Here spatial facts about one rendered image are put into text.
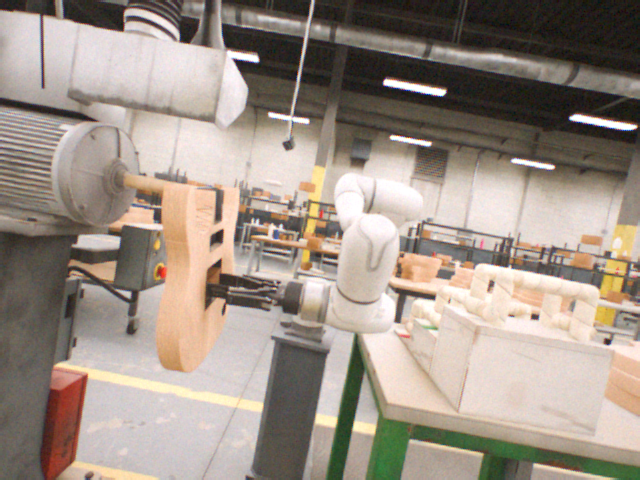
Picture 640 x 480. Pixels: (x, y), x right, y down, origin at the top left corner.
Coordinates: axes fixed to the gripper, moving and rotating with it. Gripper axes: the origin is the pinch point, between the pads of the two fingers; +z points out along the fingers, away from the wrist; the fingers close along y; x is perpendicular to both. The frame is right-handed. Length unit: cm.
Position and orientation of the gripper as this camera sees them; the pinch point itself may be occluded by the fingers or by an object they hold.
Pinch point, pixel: (215, 283)
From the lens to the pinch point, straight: 78.3
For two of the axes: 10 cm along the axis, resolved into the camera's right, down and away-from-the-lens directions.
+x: 1.7, -9.6, -2.2
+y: 0.5, -2.1, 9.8
